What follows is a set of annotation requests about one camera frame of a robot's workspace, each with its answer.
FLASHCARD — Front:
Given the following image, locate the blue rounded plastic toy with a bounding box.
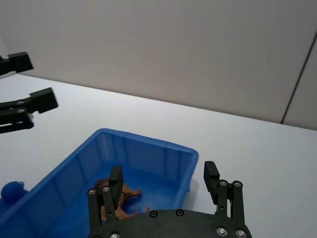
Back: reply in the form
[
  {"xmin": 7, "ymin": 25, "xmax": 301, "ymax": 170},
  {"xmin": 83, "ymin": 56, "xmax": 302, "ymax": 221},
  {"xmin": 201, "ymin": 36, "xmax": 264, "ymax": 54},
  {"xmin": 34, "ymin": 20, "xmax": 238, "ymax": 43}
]
[{"xmin": 0, "ymin": 180, "xmax": 32, "ymax": 219}]

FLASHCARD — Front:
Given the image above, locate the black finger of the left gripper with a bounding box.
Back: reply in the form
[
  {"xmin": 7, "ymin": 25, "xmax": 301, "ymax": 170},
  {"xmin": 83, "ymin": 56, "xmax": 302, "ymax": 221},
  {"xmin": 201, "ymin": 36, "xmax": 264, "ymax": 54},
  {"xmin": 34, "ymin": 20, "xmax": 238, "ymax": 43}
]
[
  {"xmin": 0, "ymin": 52, "xmax": 34, "ymax": 78},
  {"xmin": 0, "ymin": 87, "xmax": 59, "ymax": 135}
]

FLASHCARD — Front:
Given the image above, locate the brown toy figure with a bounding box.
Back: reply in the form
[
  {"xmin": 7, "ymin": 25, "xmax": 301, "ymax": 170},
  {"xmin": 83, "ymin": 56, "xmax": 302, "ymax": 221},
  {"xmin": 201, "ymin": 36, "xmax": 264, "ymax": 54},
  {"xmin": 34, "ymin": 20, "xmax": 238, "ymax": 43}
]
[{"xmin": 94, "ymin": 178, "xmax": 152, "ymax": 223}]

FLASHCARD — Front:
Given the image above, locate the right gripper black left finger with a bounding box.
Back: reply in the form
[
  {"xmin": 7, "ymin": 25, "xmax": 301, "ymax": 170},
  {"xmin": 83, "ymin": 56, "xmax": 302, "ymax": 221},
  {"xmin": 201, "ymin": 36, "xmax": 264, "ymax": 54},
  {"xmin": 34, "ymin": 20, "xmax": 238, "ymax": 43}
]
[{"xmin": 87, "ymin": 165, "xmax": 124, "ymax": 227}]

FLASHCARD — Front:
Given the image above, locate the blue plastic bin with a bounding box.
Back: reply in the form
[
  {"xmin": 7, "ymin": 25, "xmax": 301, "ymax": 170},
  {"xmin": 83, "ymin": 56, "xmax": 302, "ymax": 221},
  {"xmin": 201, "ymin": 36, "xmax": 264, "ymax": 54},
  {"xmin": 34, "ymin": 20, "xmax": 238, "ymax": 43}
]
[{"xmin": 0, "ymin": 127, "xmax": 200, "ymax": 238}]

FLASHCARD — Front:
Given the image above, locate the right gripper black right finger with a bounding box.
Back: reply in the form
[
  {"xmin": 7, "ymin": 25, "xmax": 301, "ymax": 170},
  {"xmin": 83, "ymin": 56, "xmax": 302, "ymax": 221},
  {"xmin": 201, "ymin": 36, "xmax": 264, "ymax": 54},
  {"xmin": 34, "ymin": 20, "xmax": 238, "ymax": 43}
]
[{"xmin": 203, "ymin": 161, "xmax": 246, "ymax": 221}]

